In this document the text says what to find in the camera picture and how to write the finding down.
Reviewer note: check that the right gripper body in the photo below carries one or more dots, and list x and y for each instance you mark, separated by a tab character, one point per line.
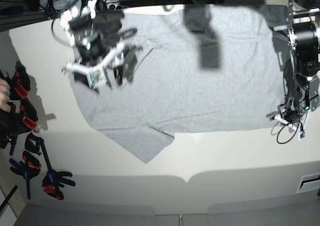
114	58

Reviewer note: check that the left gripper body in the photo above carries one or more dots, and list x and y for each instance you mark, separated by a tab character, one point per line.
289	115

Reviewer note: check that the grey T-shirt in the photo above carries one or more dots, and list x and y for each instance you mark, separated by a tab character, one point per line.
216	68

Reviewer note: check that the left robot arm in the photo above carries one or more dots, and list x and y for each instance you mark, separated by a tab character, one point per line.
303	35

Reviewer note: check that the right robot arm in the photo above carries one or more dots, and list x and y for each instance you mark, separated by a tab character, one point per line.
103	54

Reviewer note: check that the person hand at edge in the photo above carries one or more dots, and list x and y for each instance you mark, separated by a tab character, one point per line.
4	96

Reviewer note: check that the white label holder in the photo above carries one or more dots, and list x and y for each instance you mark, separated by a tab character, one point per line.
309	183

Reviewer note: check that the blue red clamp top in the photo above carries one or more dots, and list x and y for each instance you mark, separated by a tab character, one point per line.
20	85

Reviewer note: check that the blue red clamp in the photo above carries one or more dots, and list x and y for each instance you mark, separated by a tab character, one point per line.
13	123
28	169
20	85

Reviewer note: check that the blue red clamp middle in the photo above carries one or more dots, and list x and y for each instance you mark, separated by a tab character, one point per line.
13	123

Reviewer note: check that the black bar clamp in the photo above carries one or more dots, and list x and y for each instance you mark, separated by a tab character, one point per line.
53	180

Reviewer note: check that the blue red clamp lower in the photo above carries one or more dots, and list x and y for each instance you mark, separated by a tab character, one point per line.
28	169

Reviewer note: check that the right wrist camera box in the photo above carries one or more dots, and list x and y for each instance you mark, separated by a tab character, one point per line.
96	79

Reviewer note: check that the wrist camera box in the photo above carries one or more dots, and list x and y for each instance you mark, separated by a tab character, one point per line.
301	135
96	79

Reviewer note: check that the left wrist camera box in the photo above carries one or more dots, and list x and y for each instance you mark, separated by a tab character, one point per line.
301	135

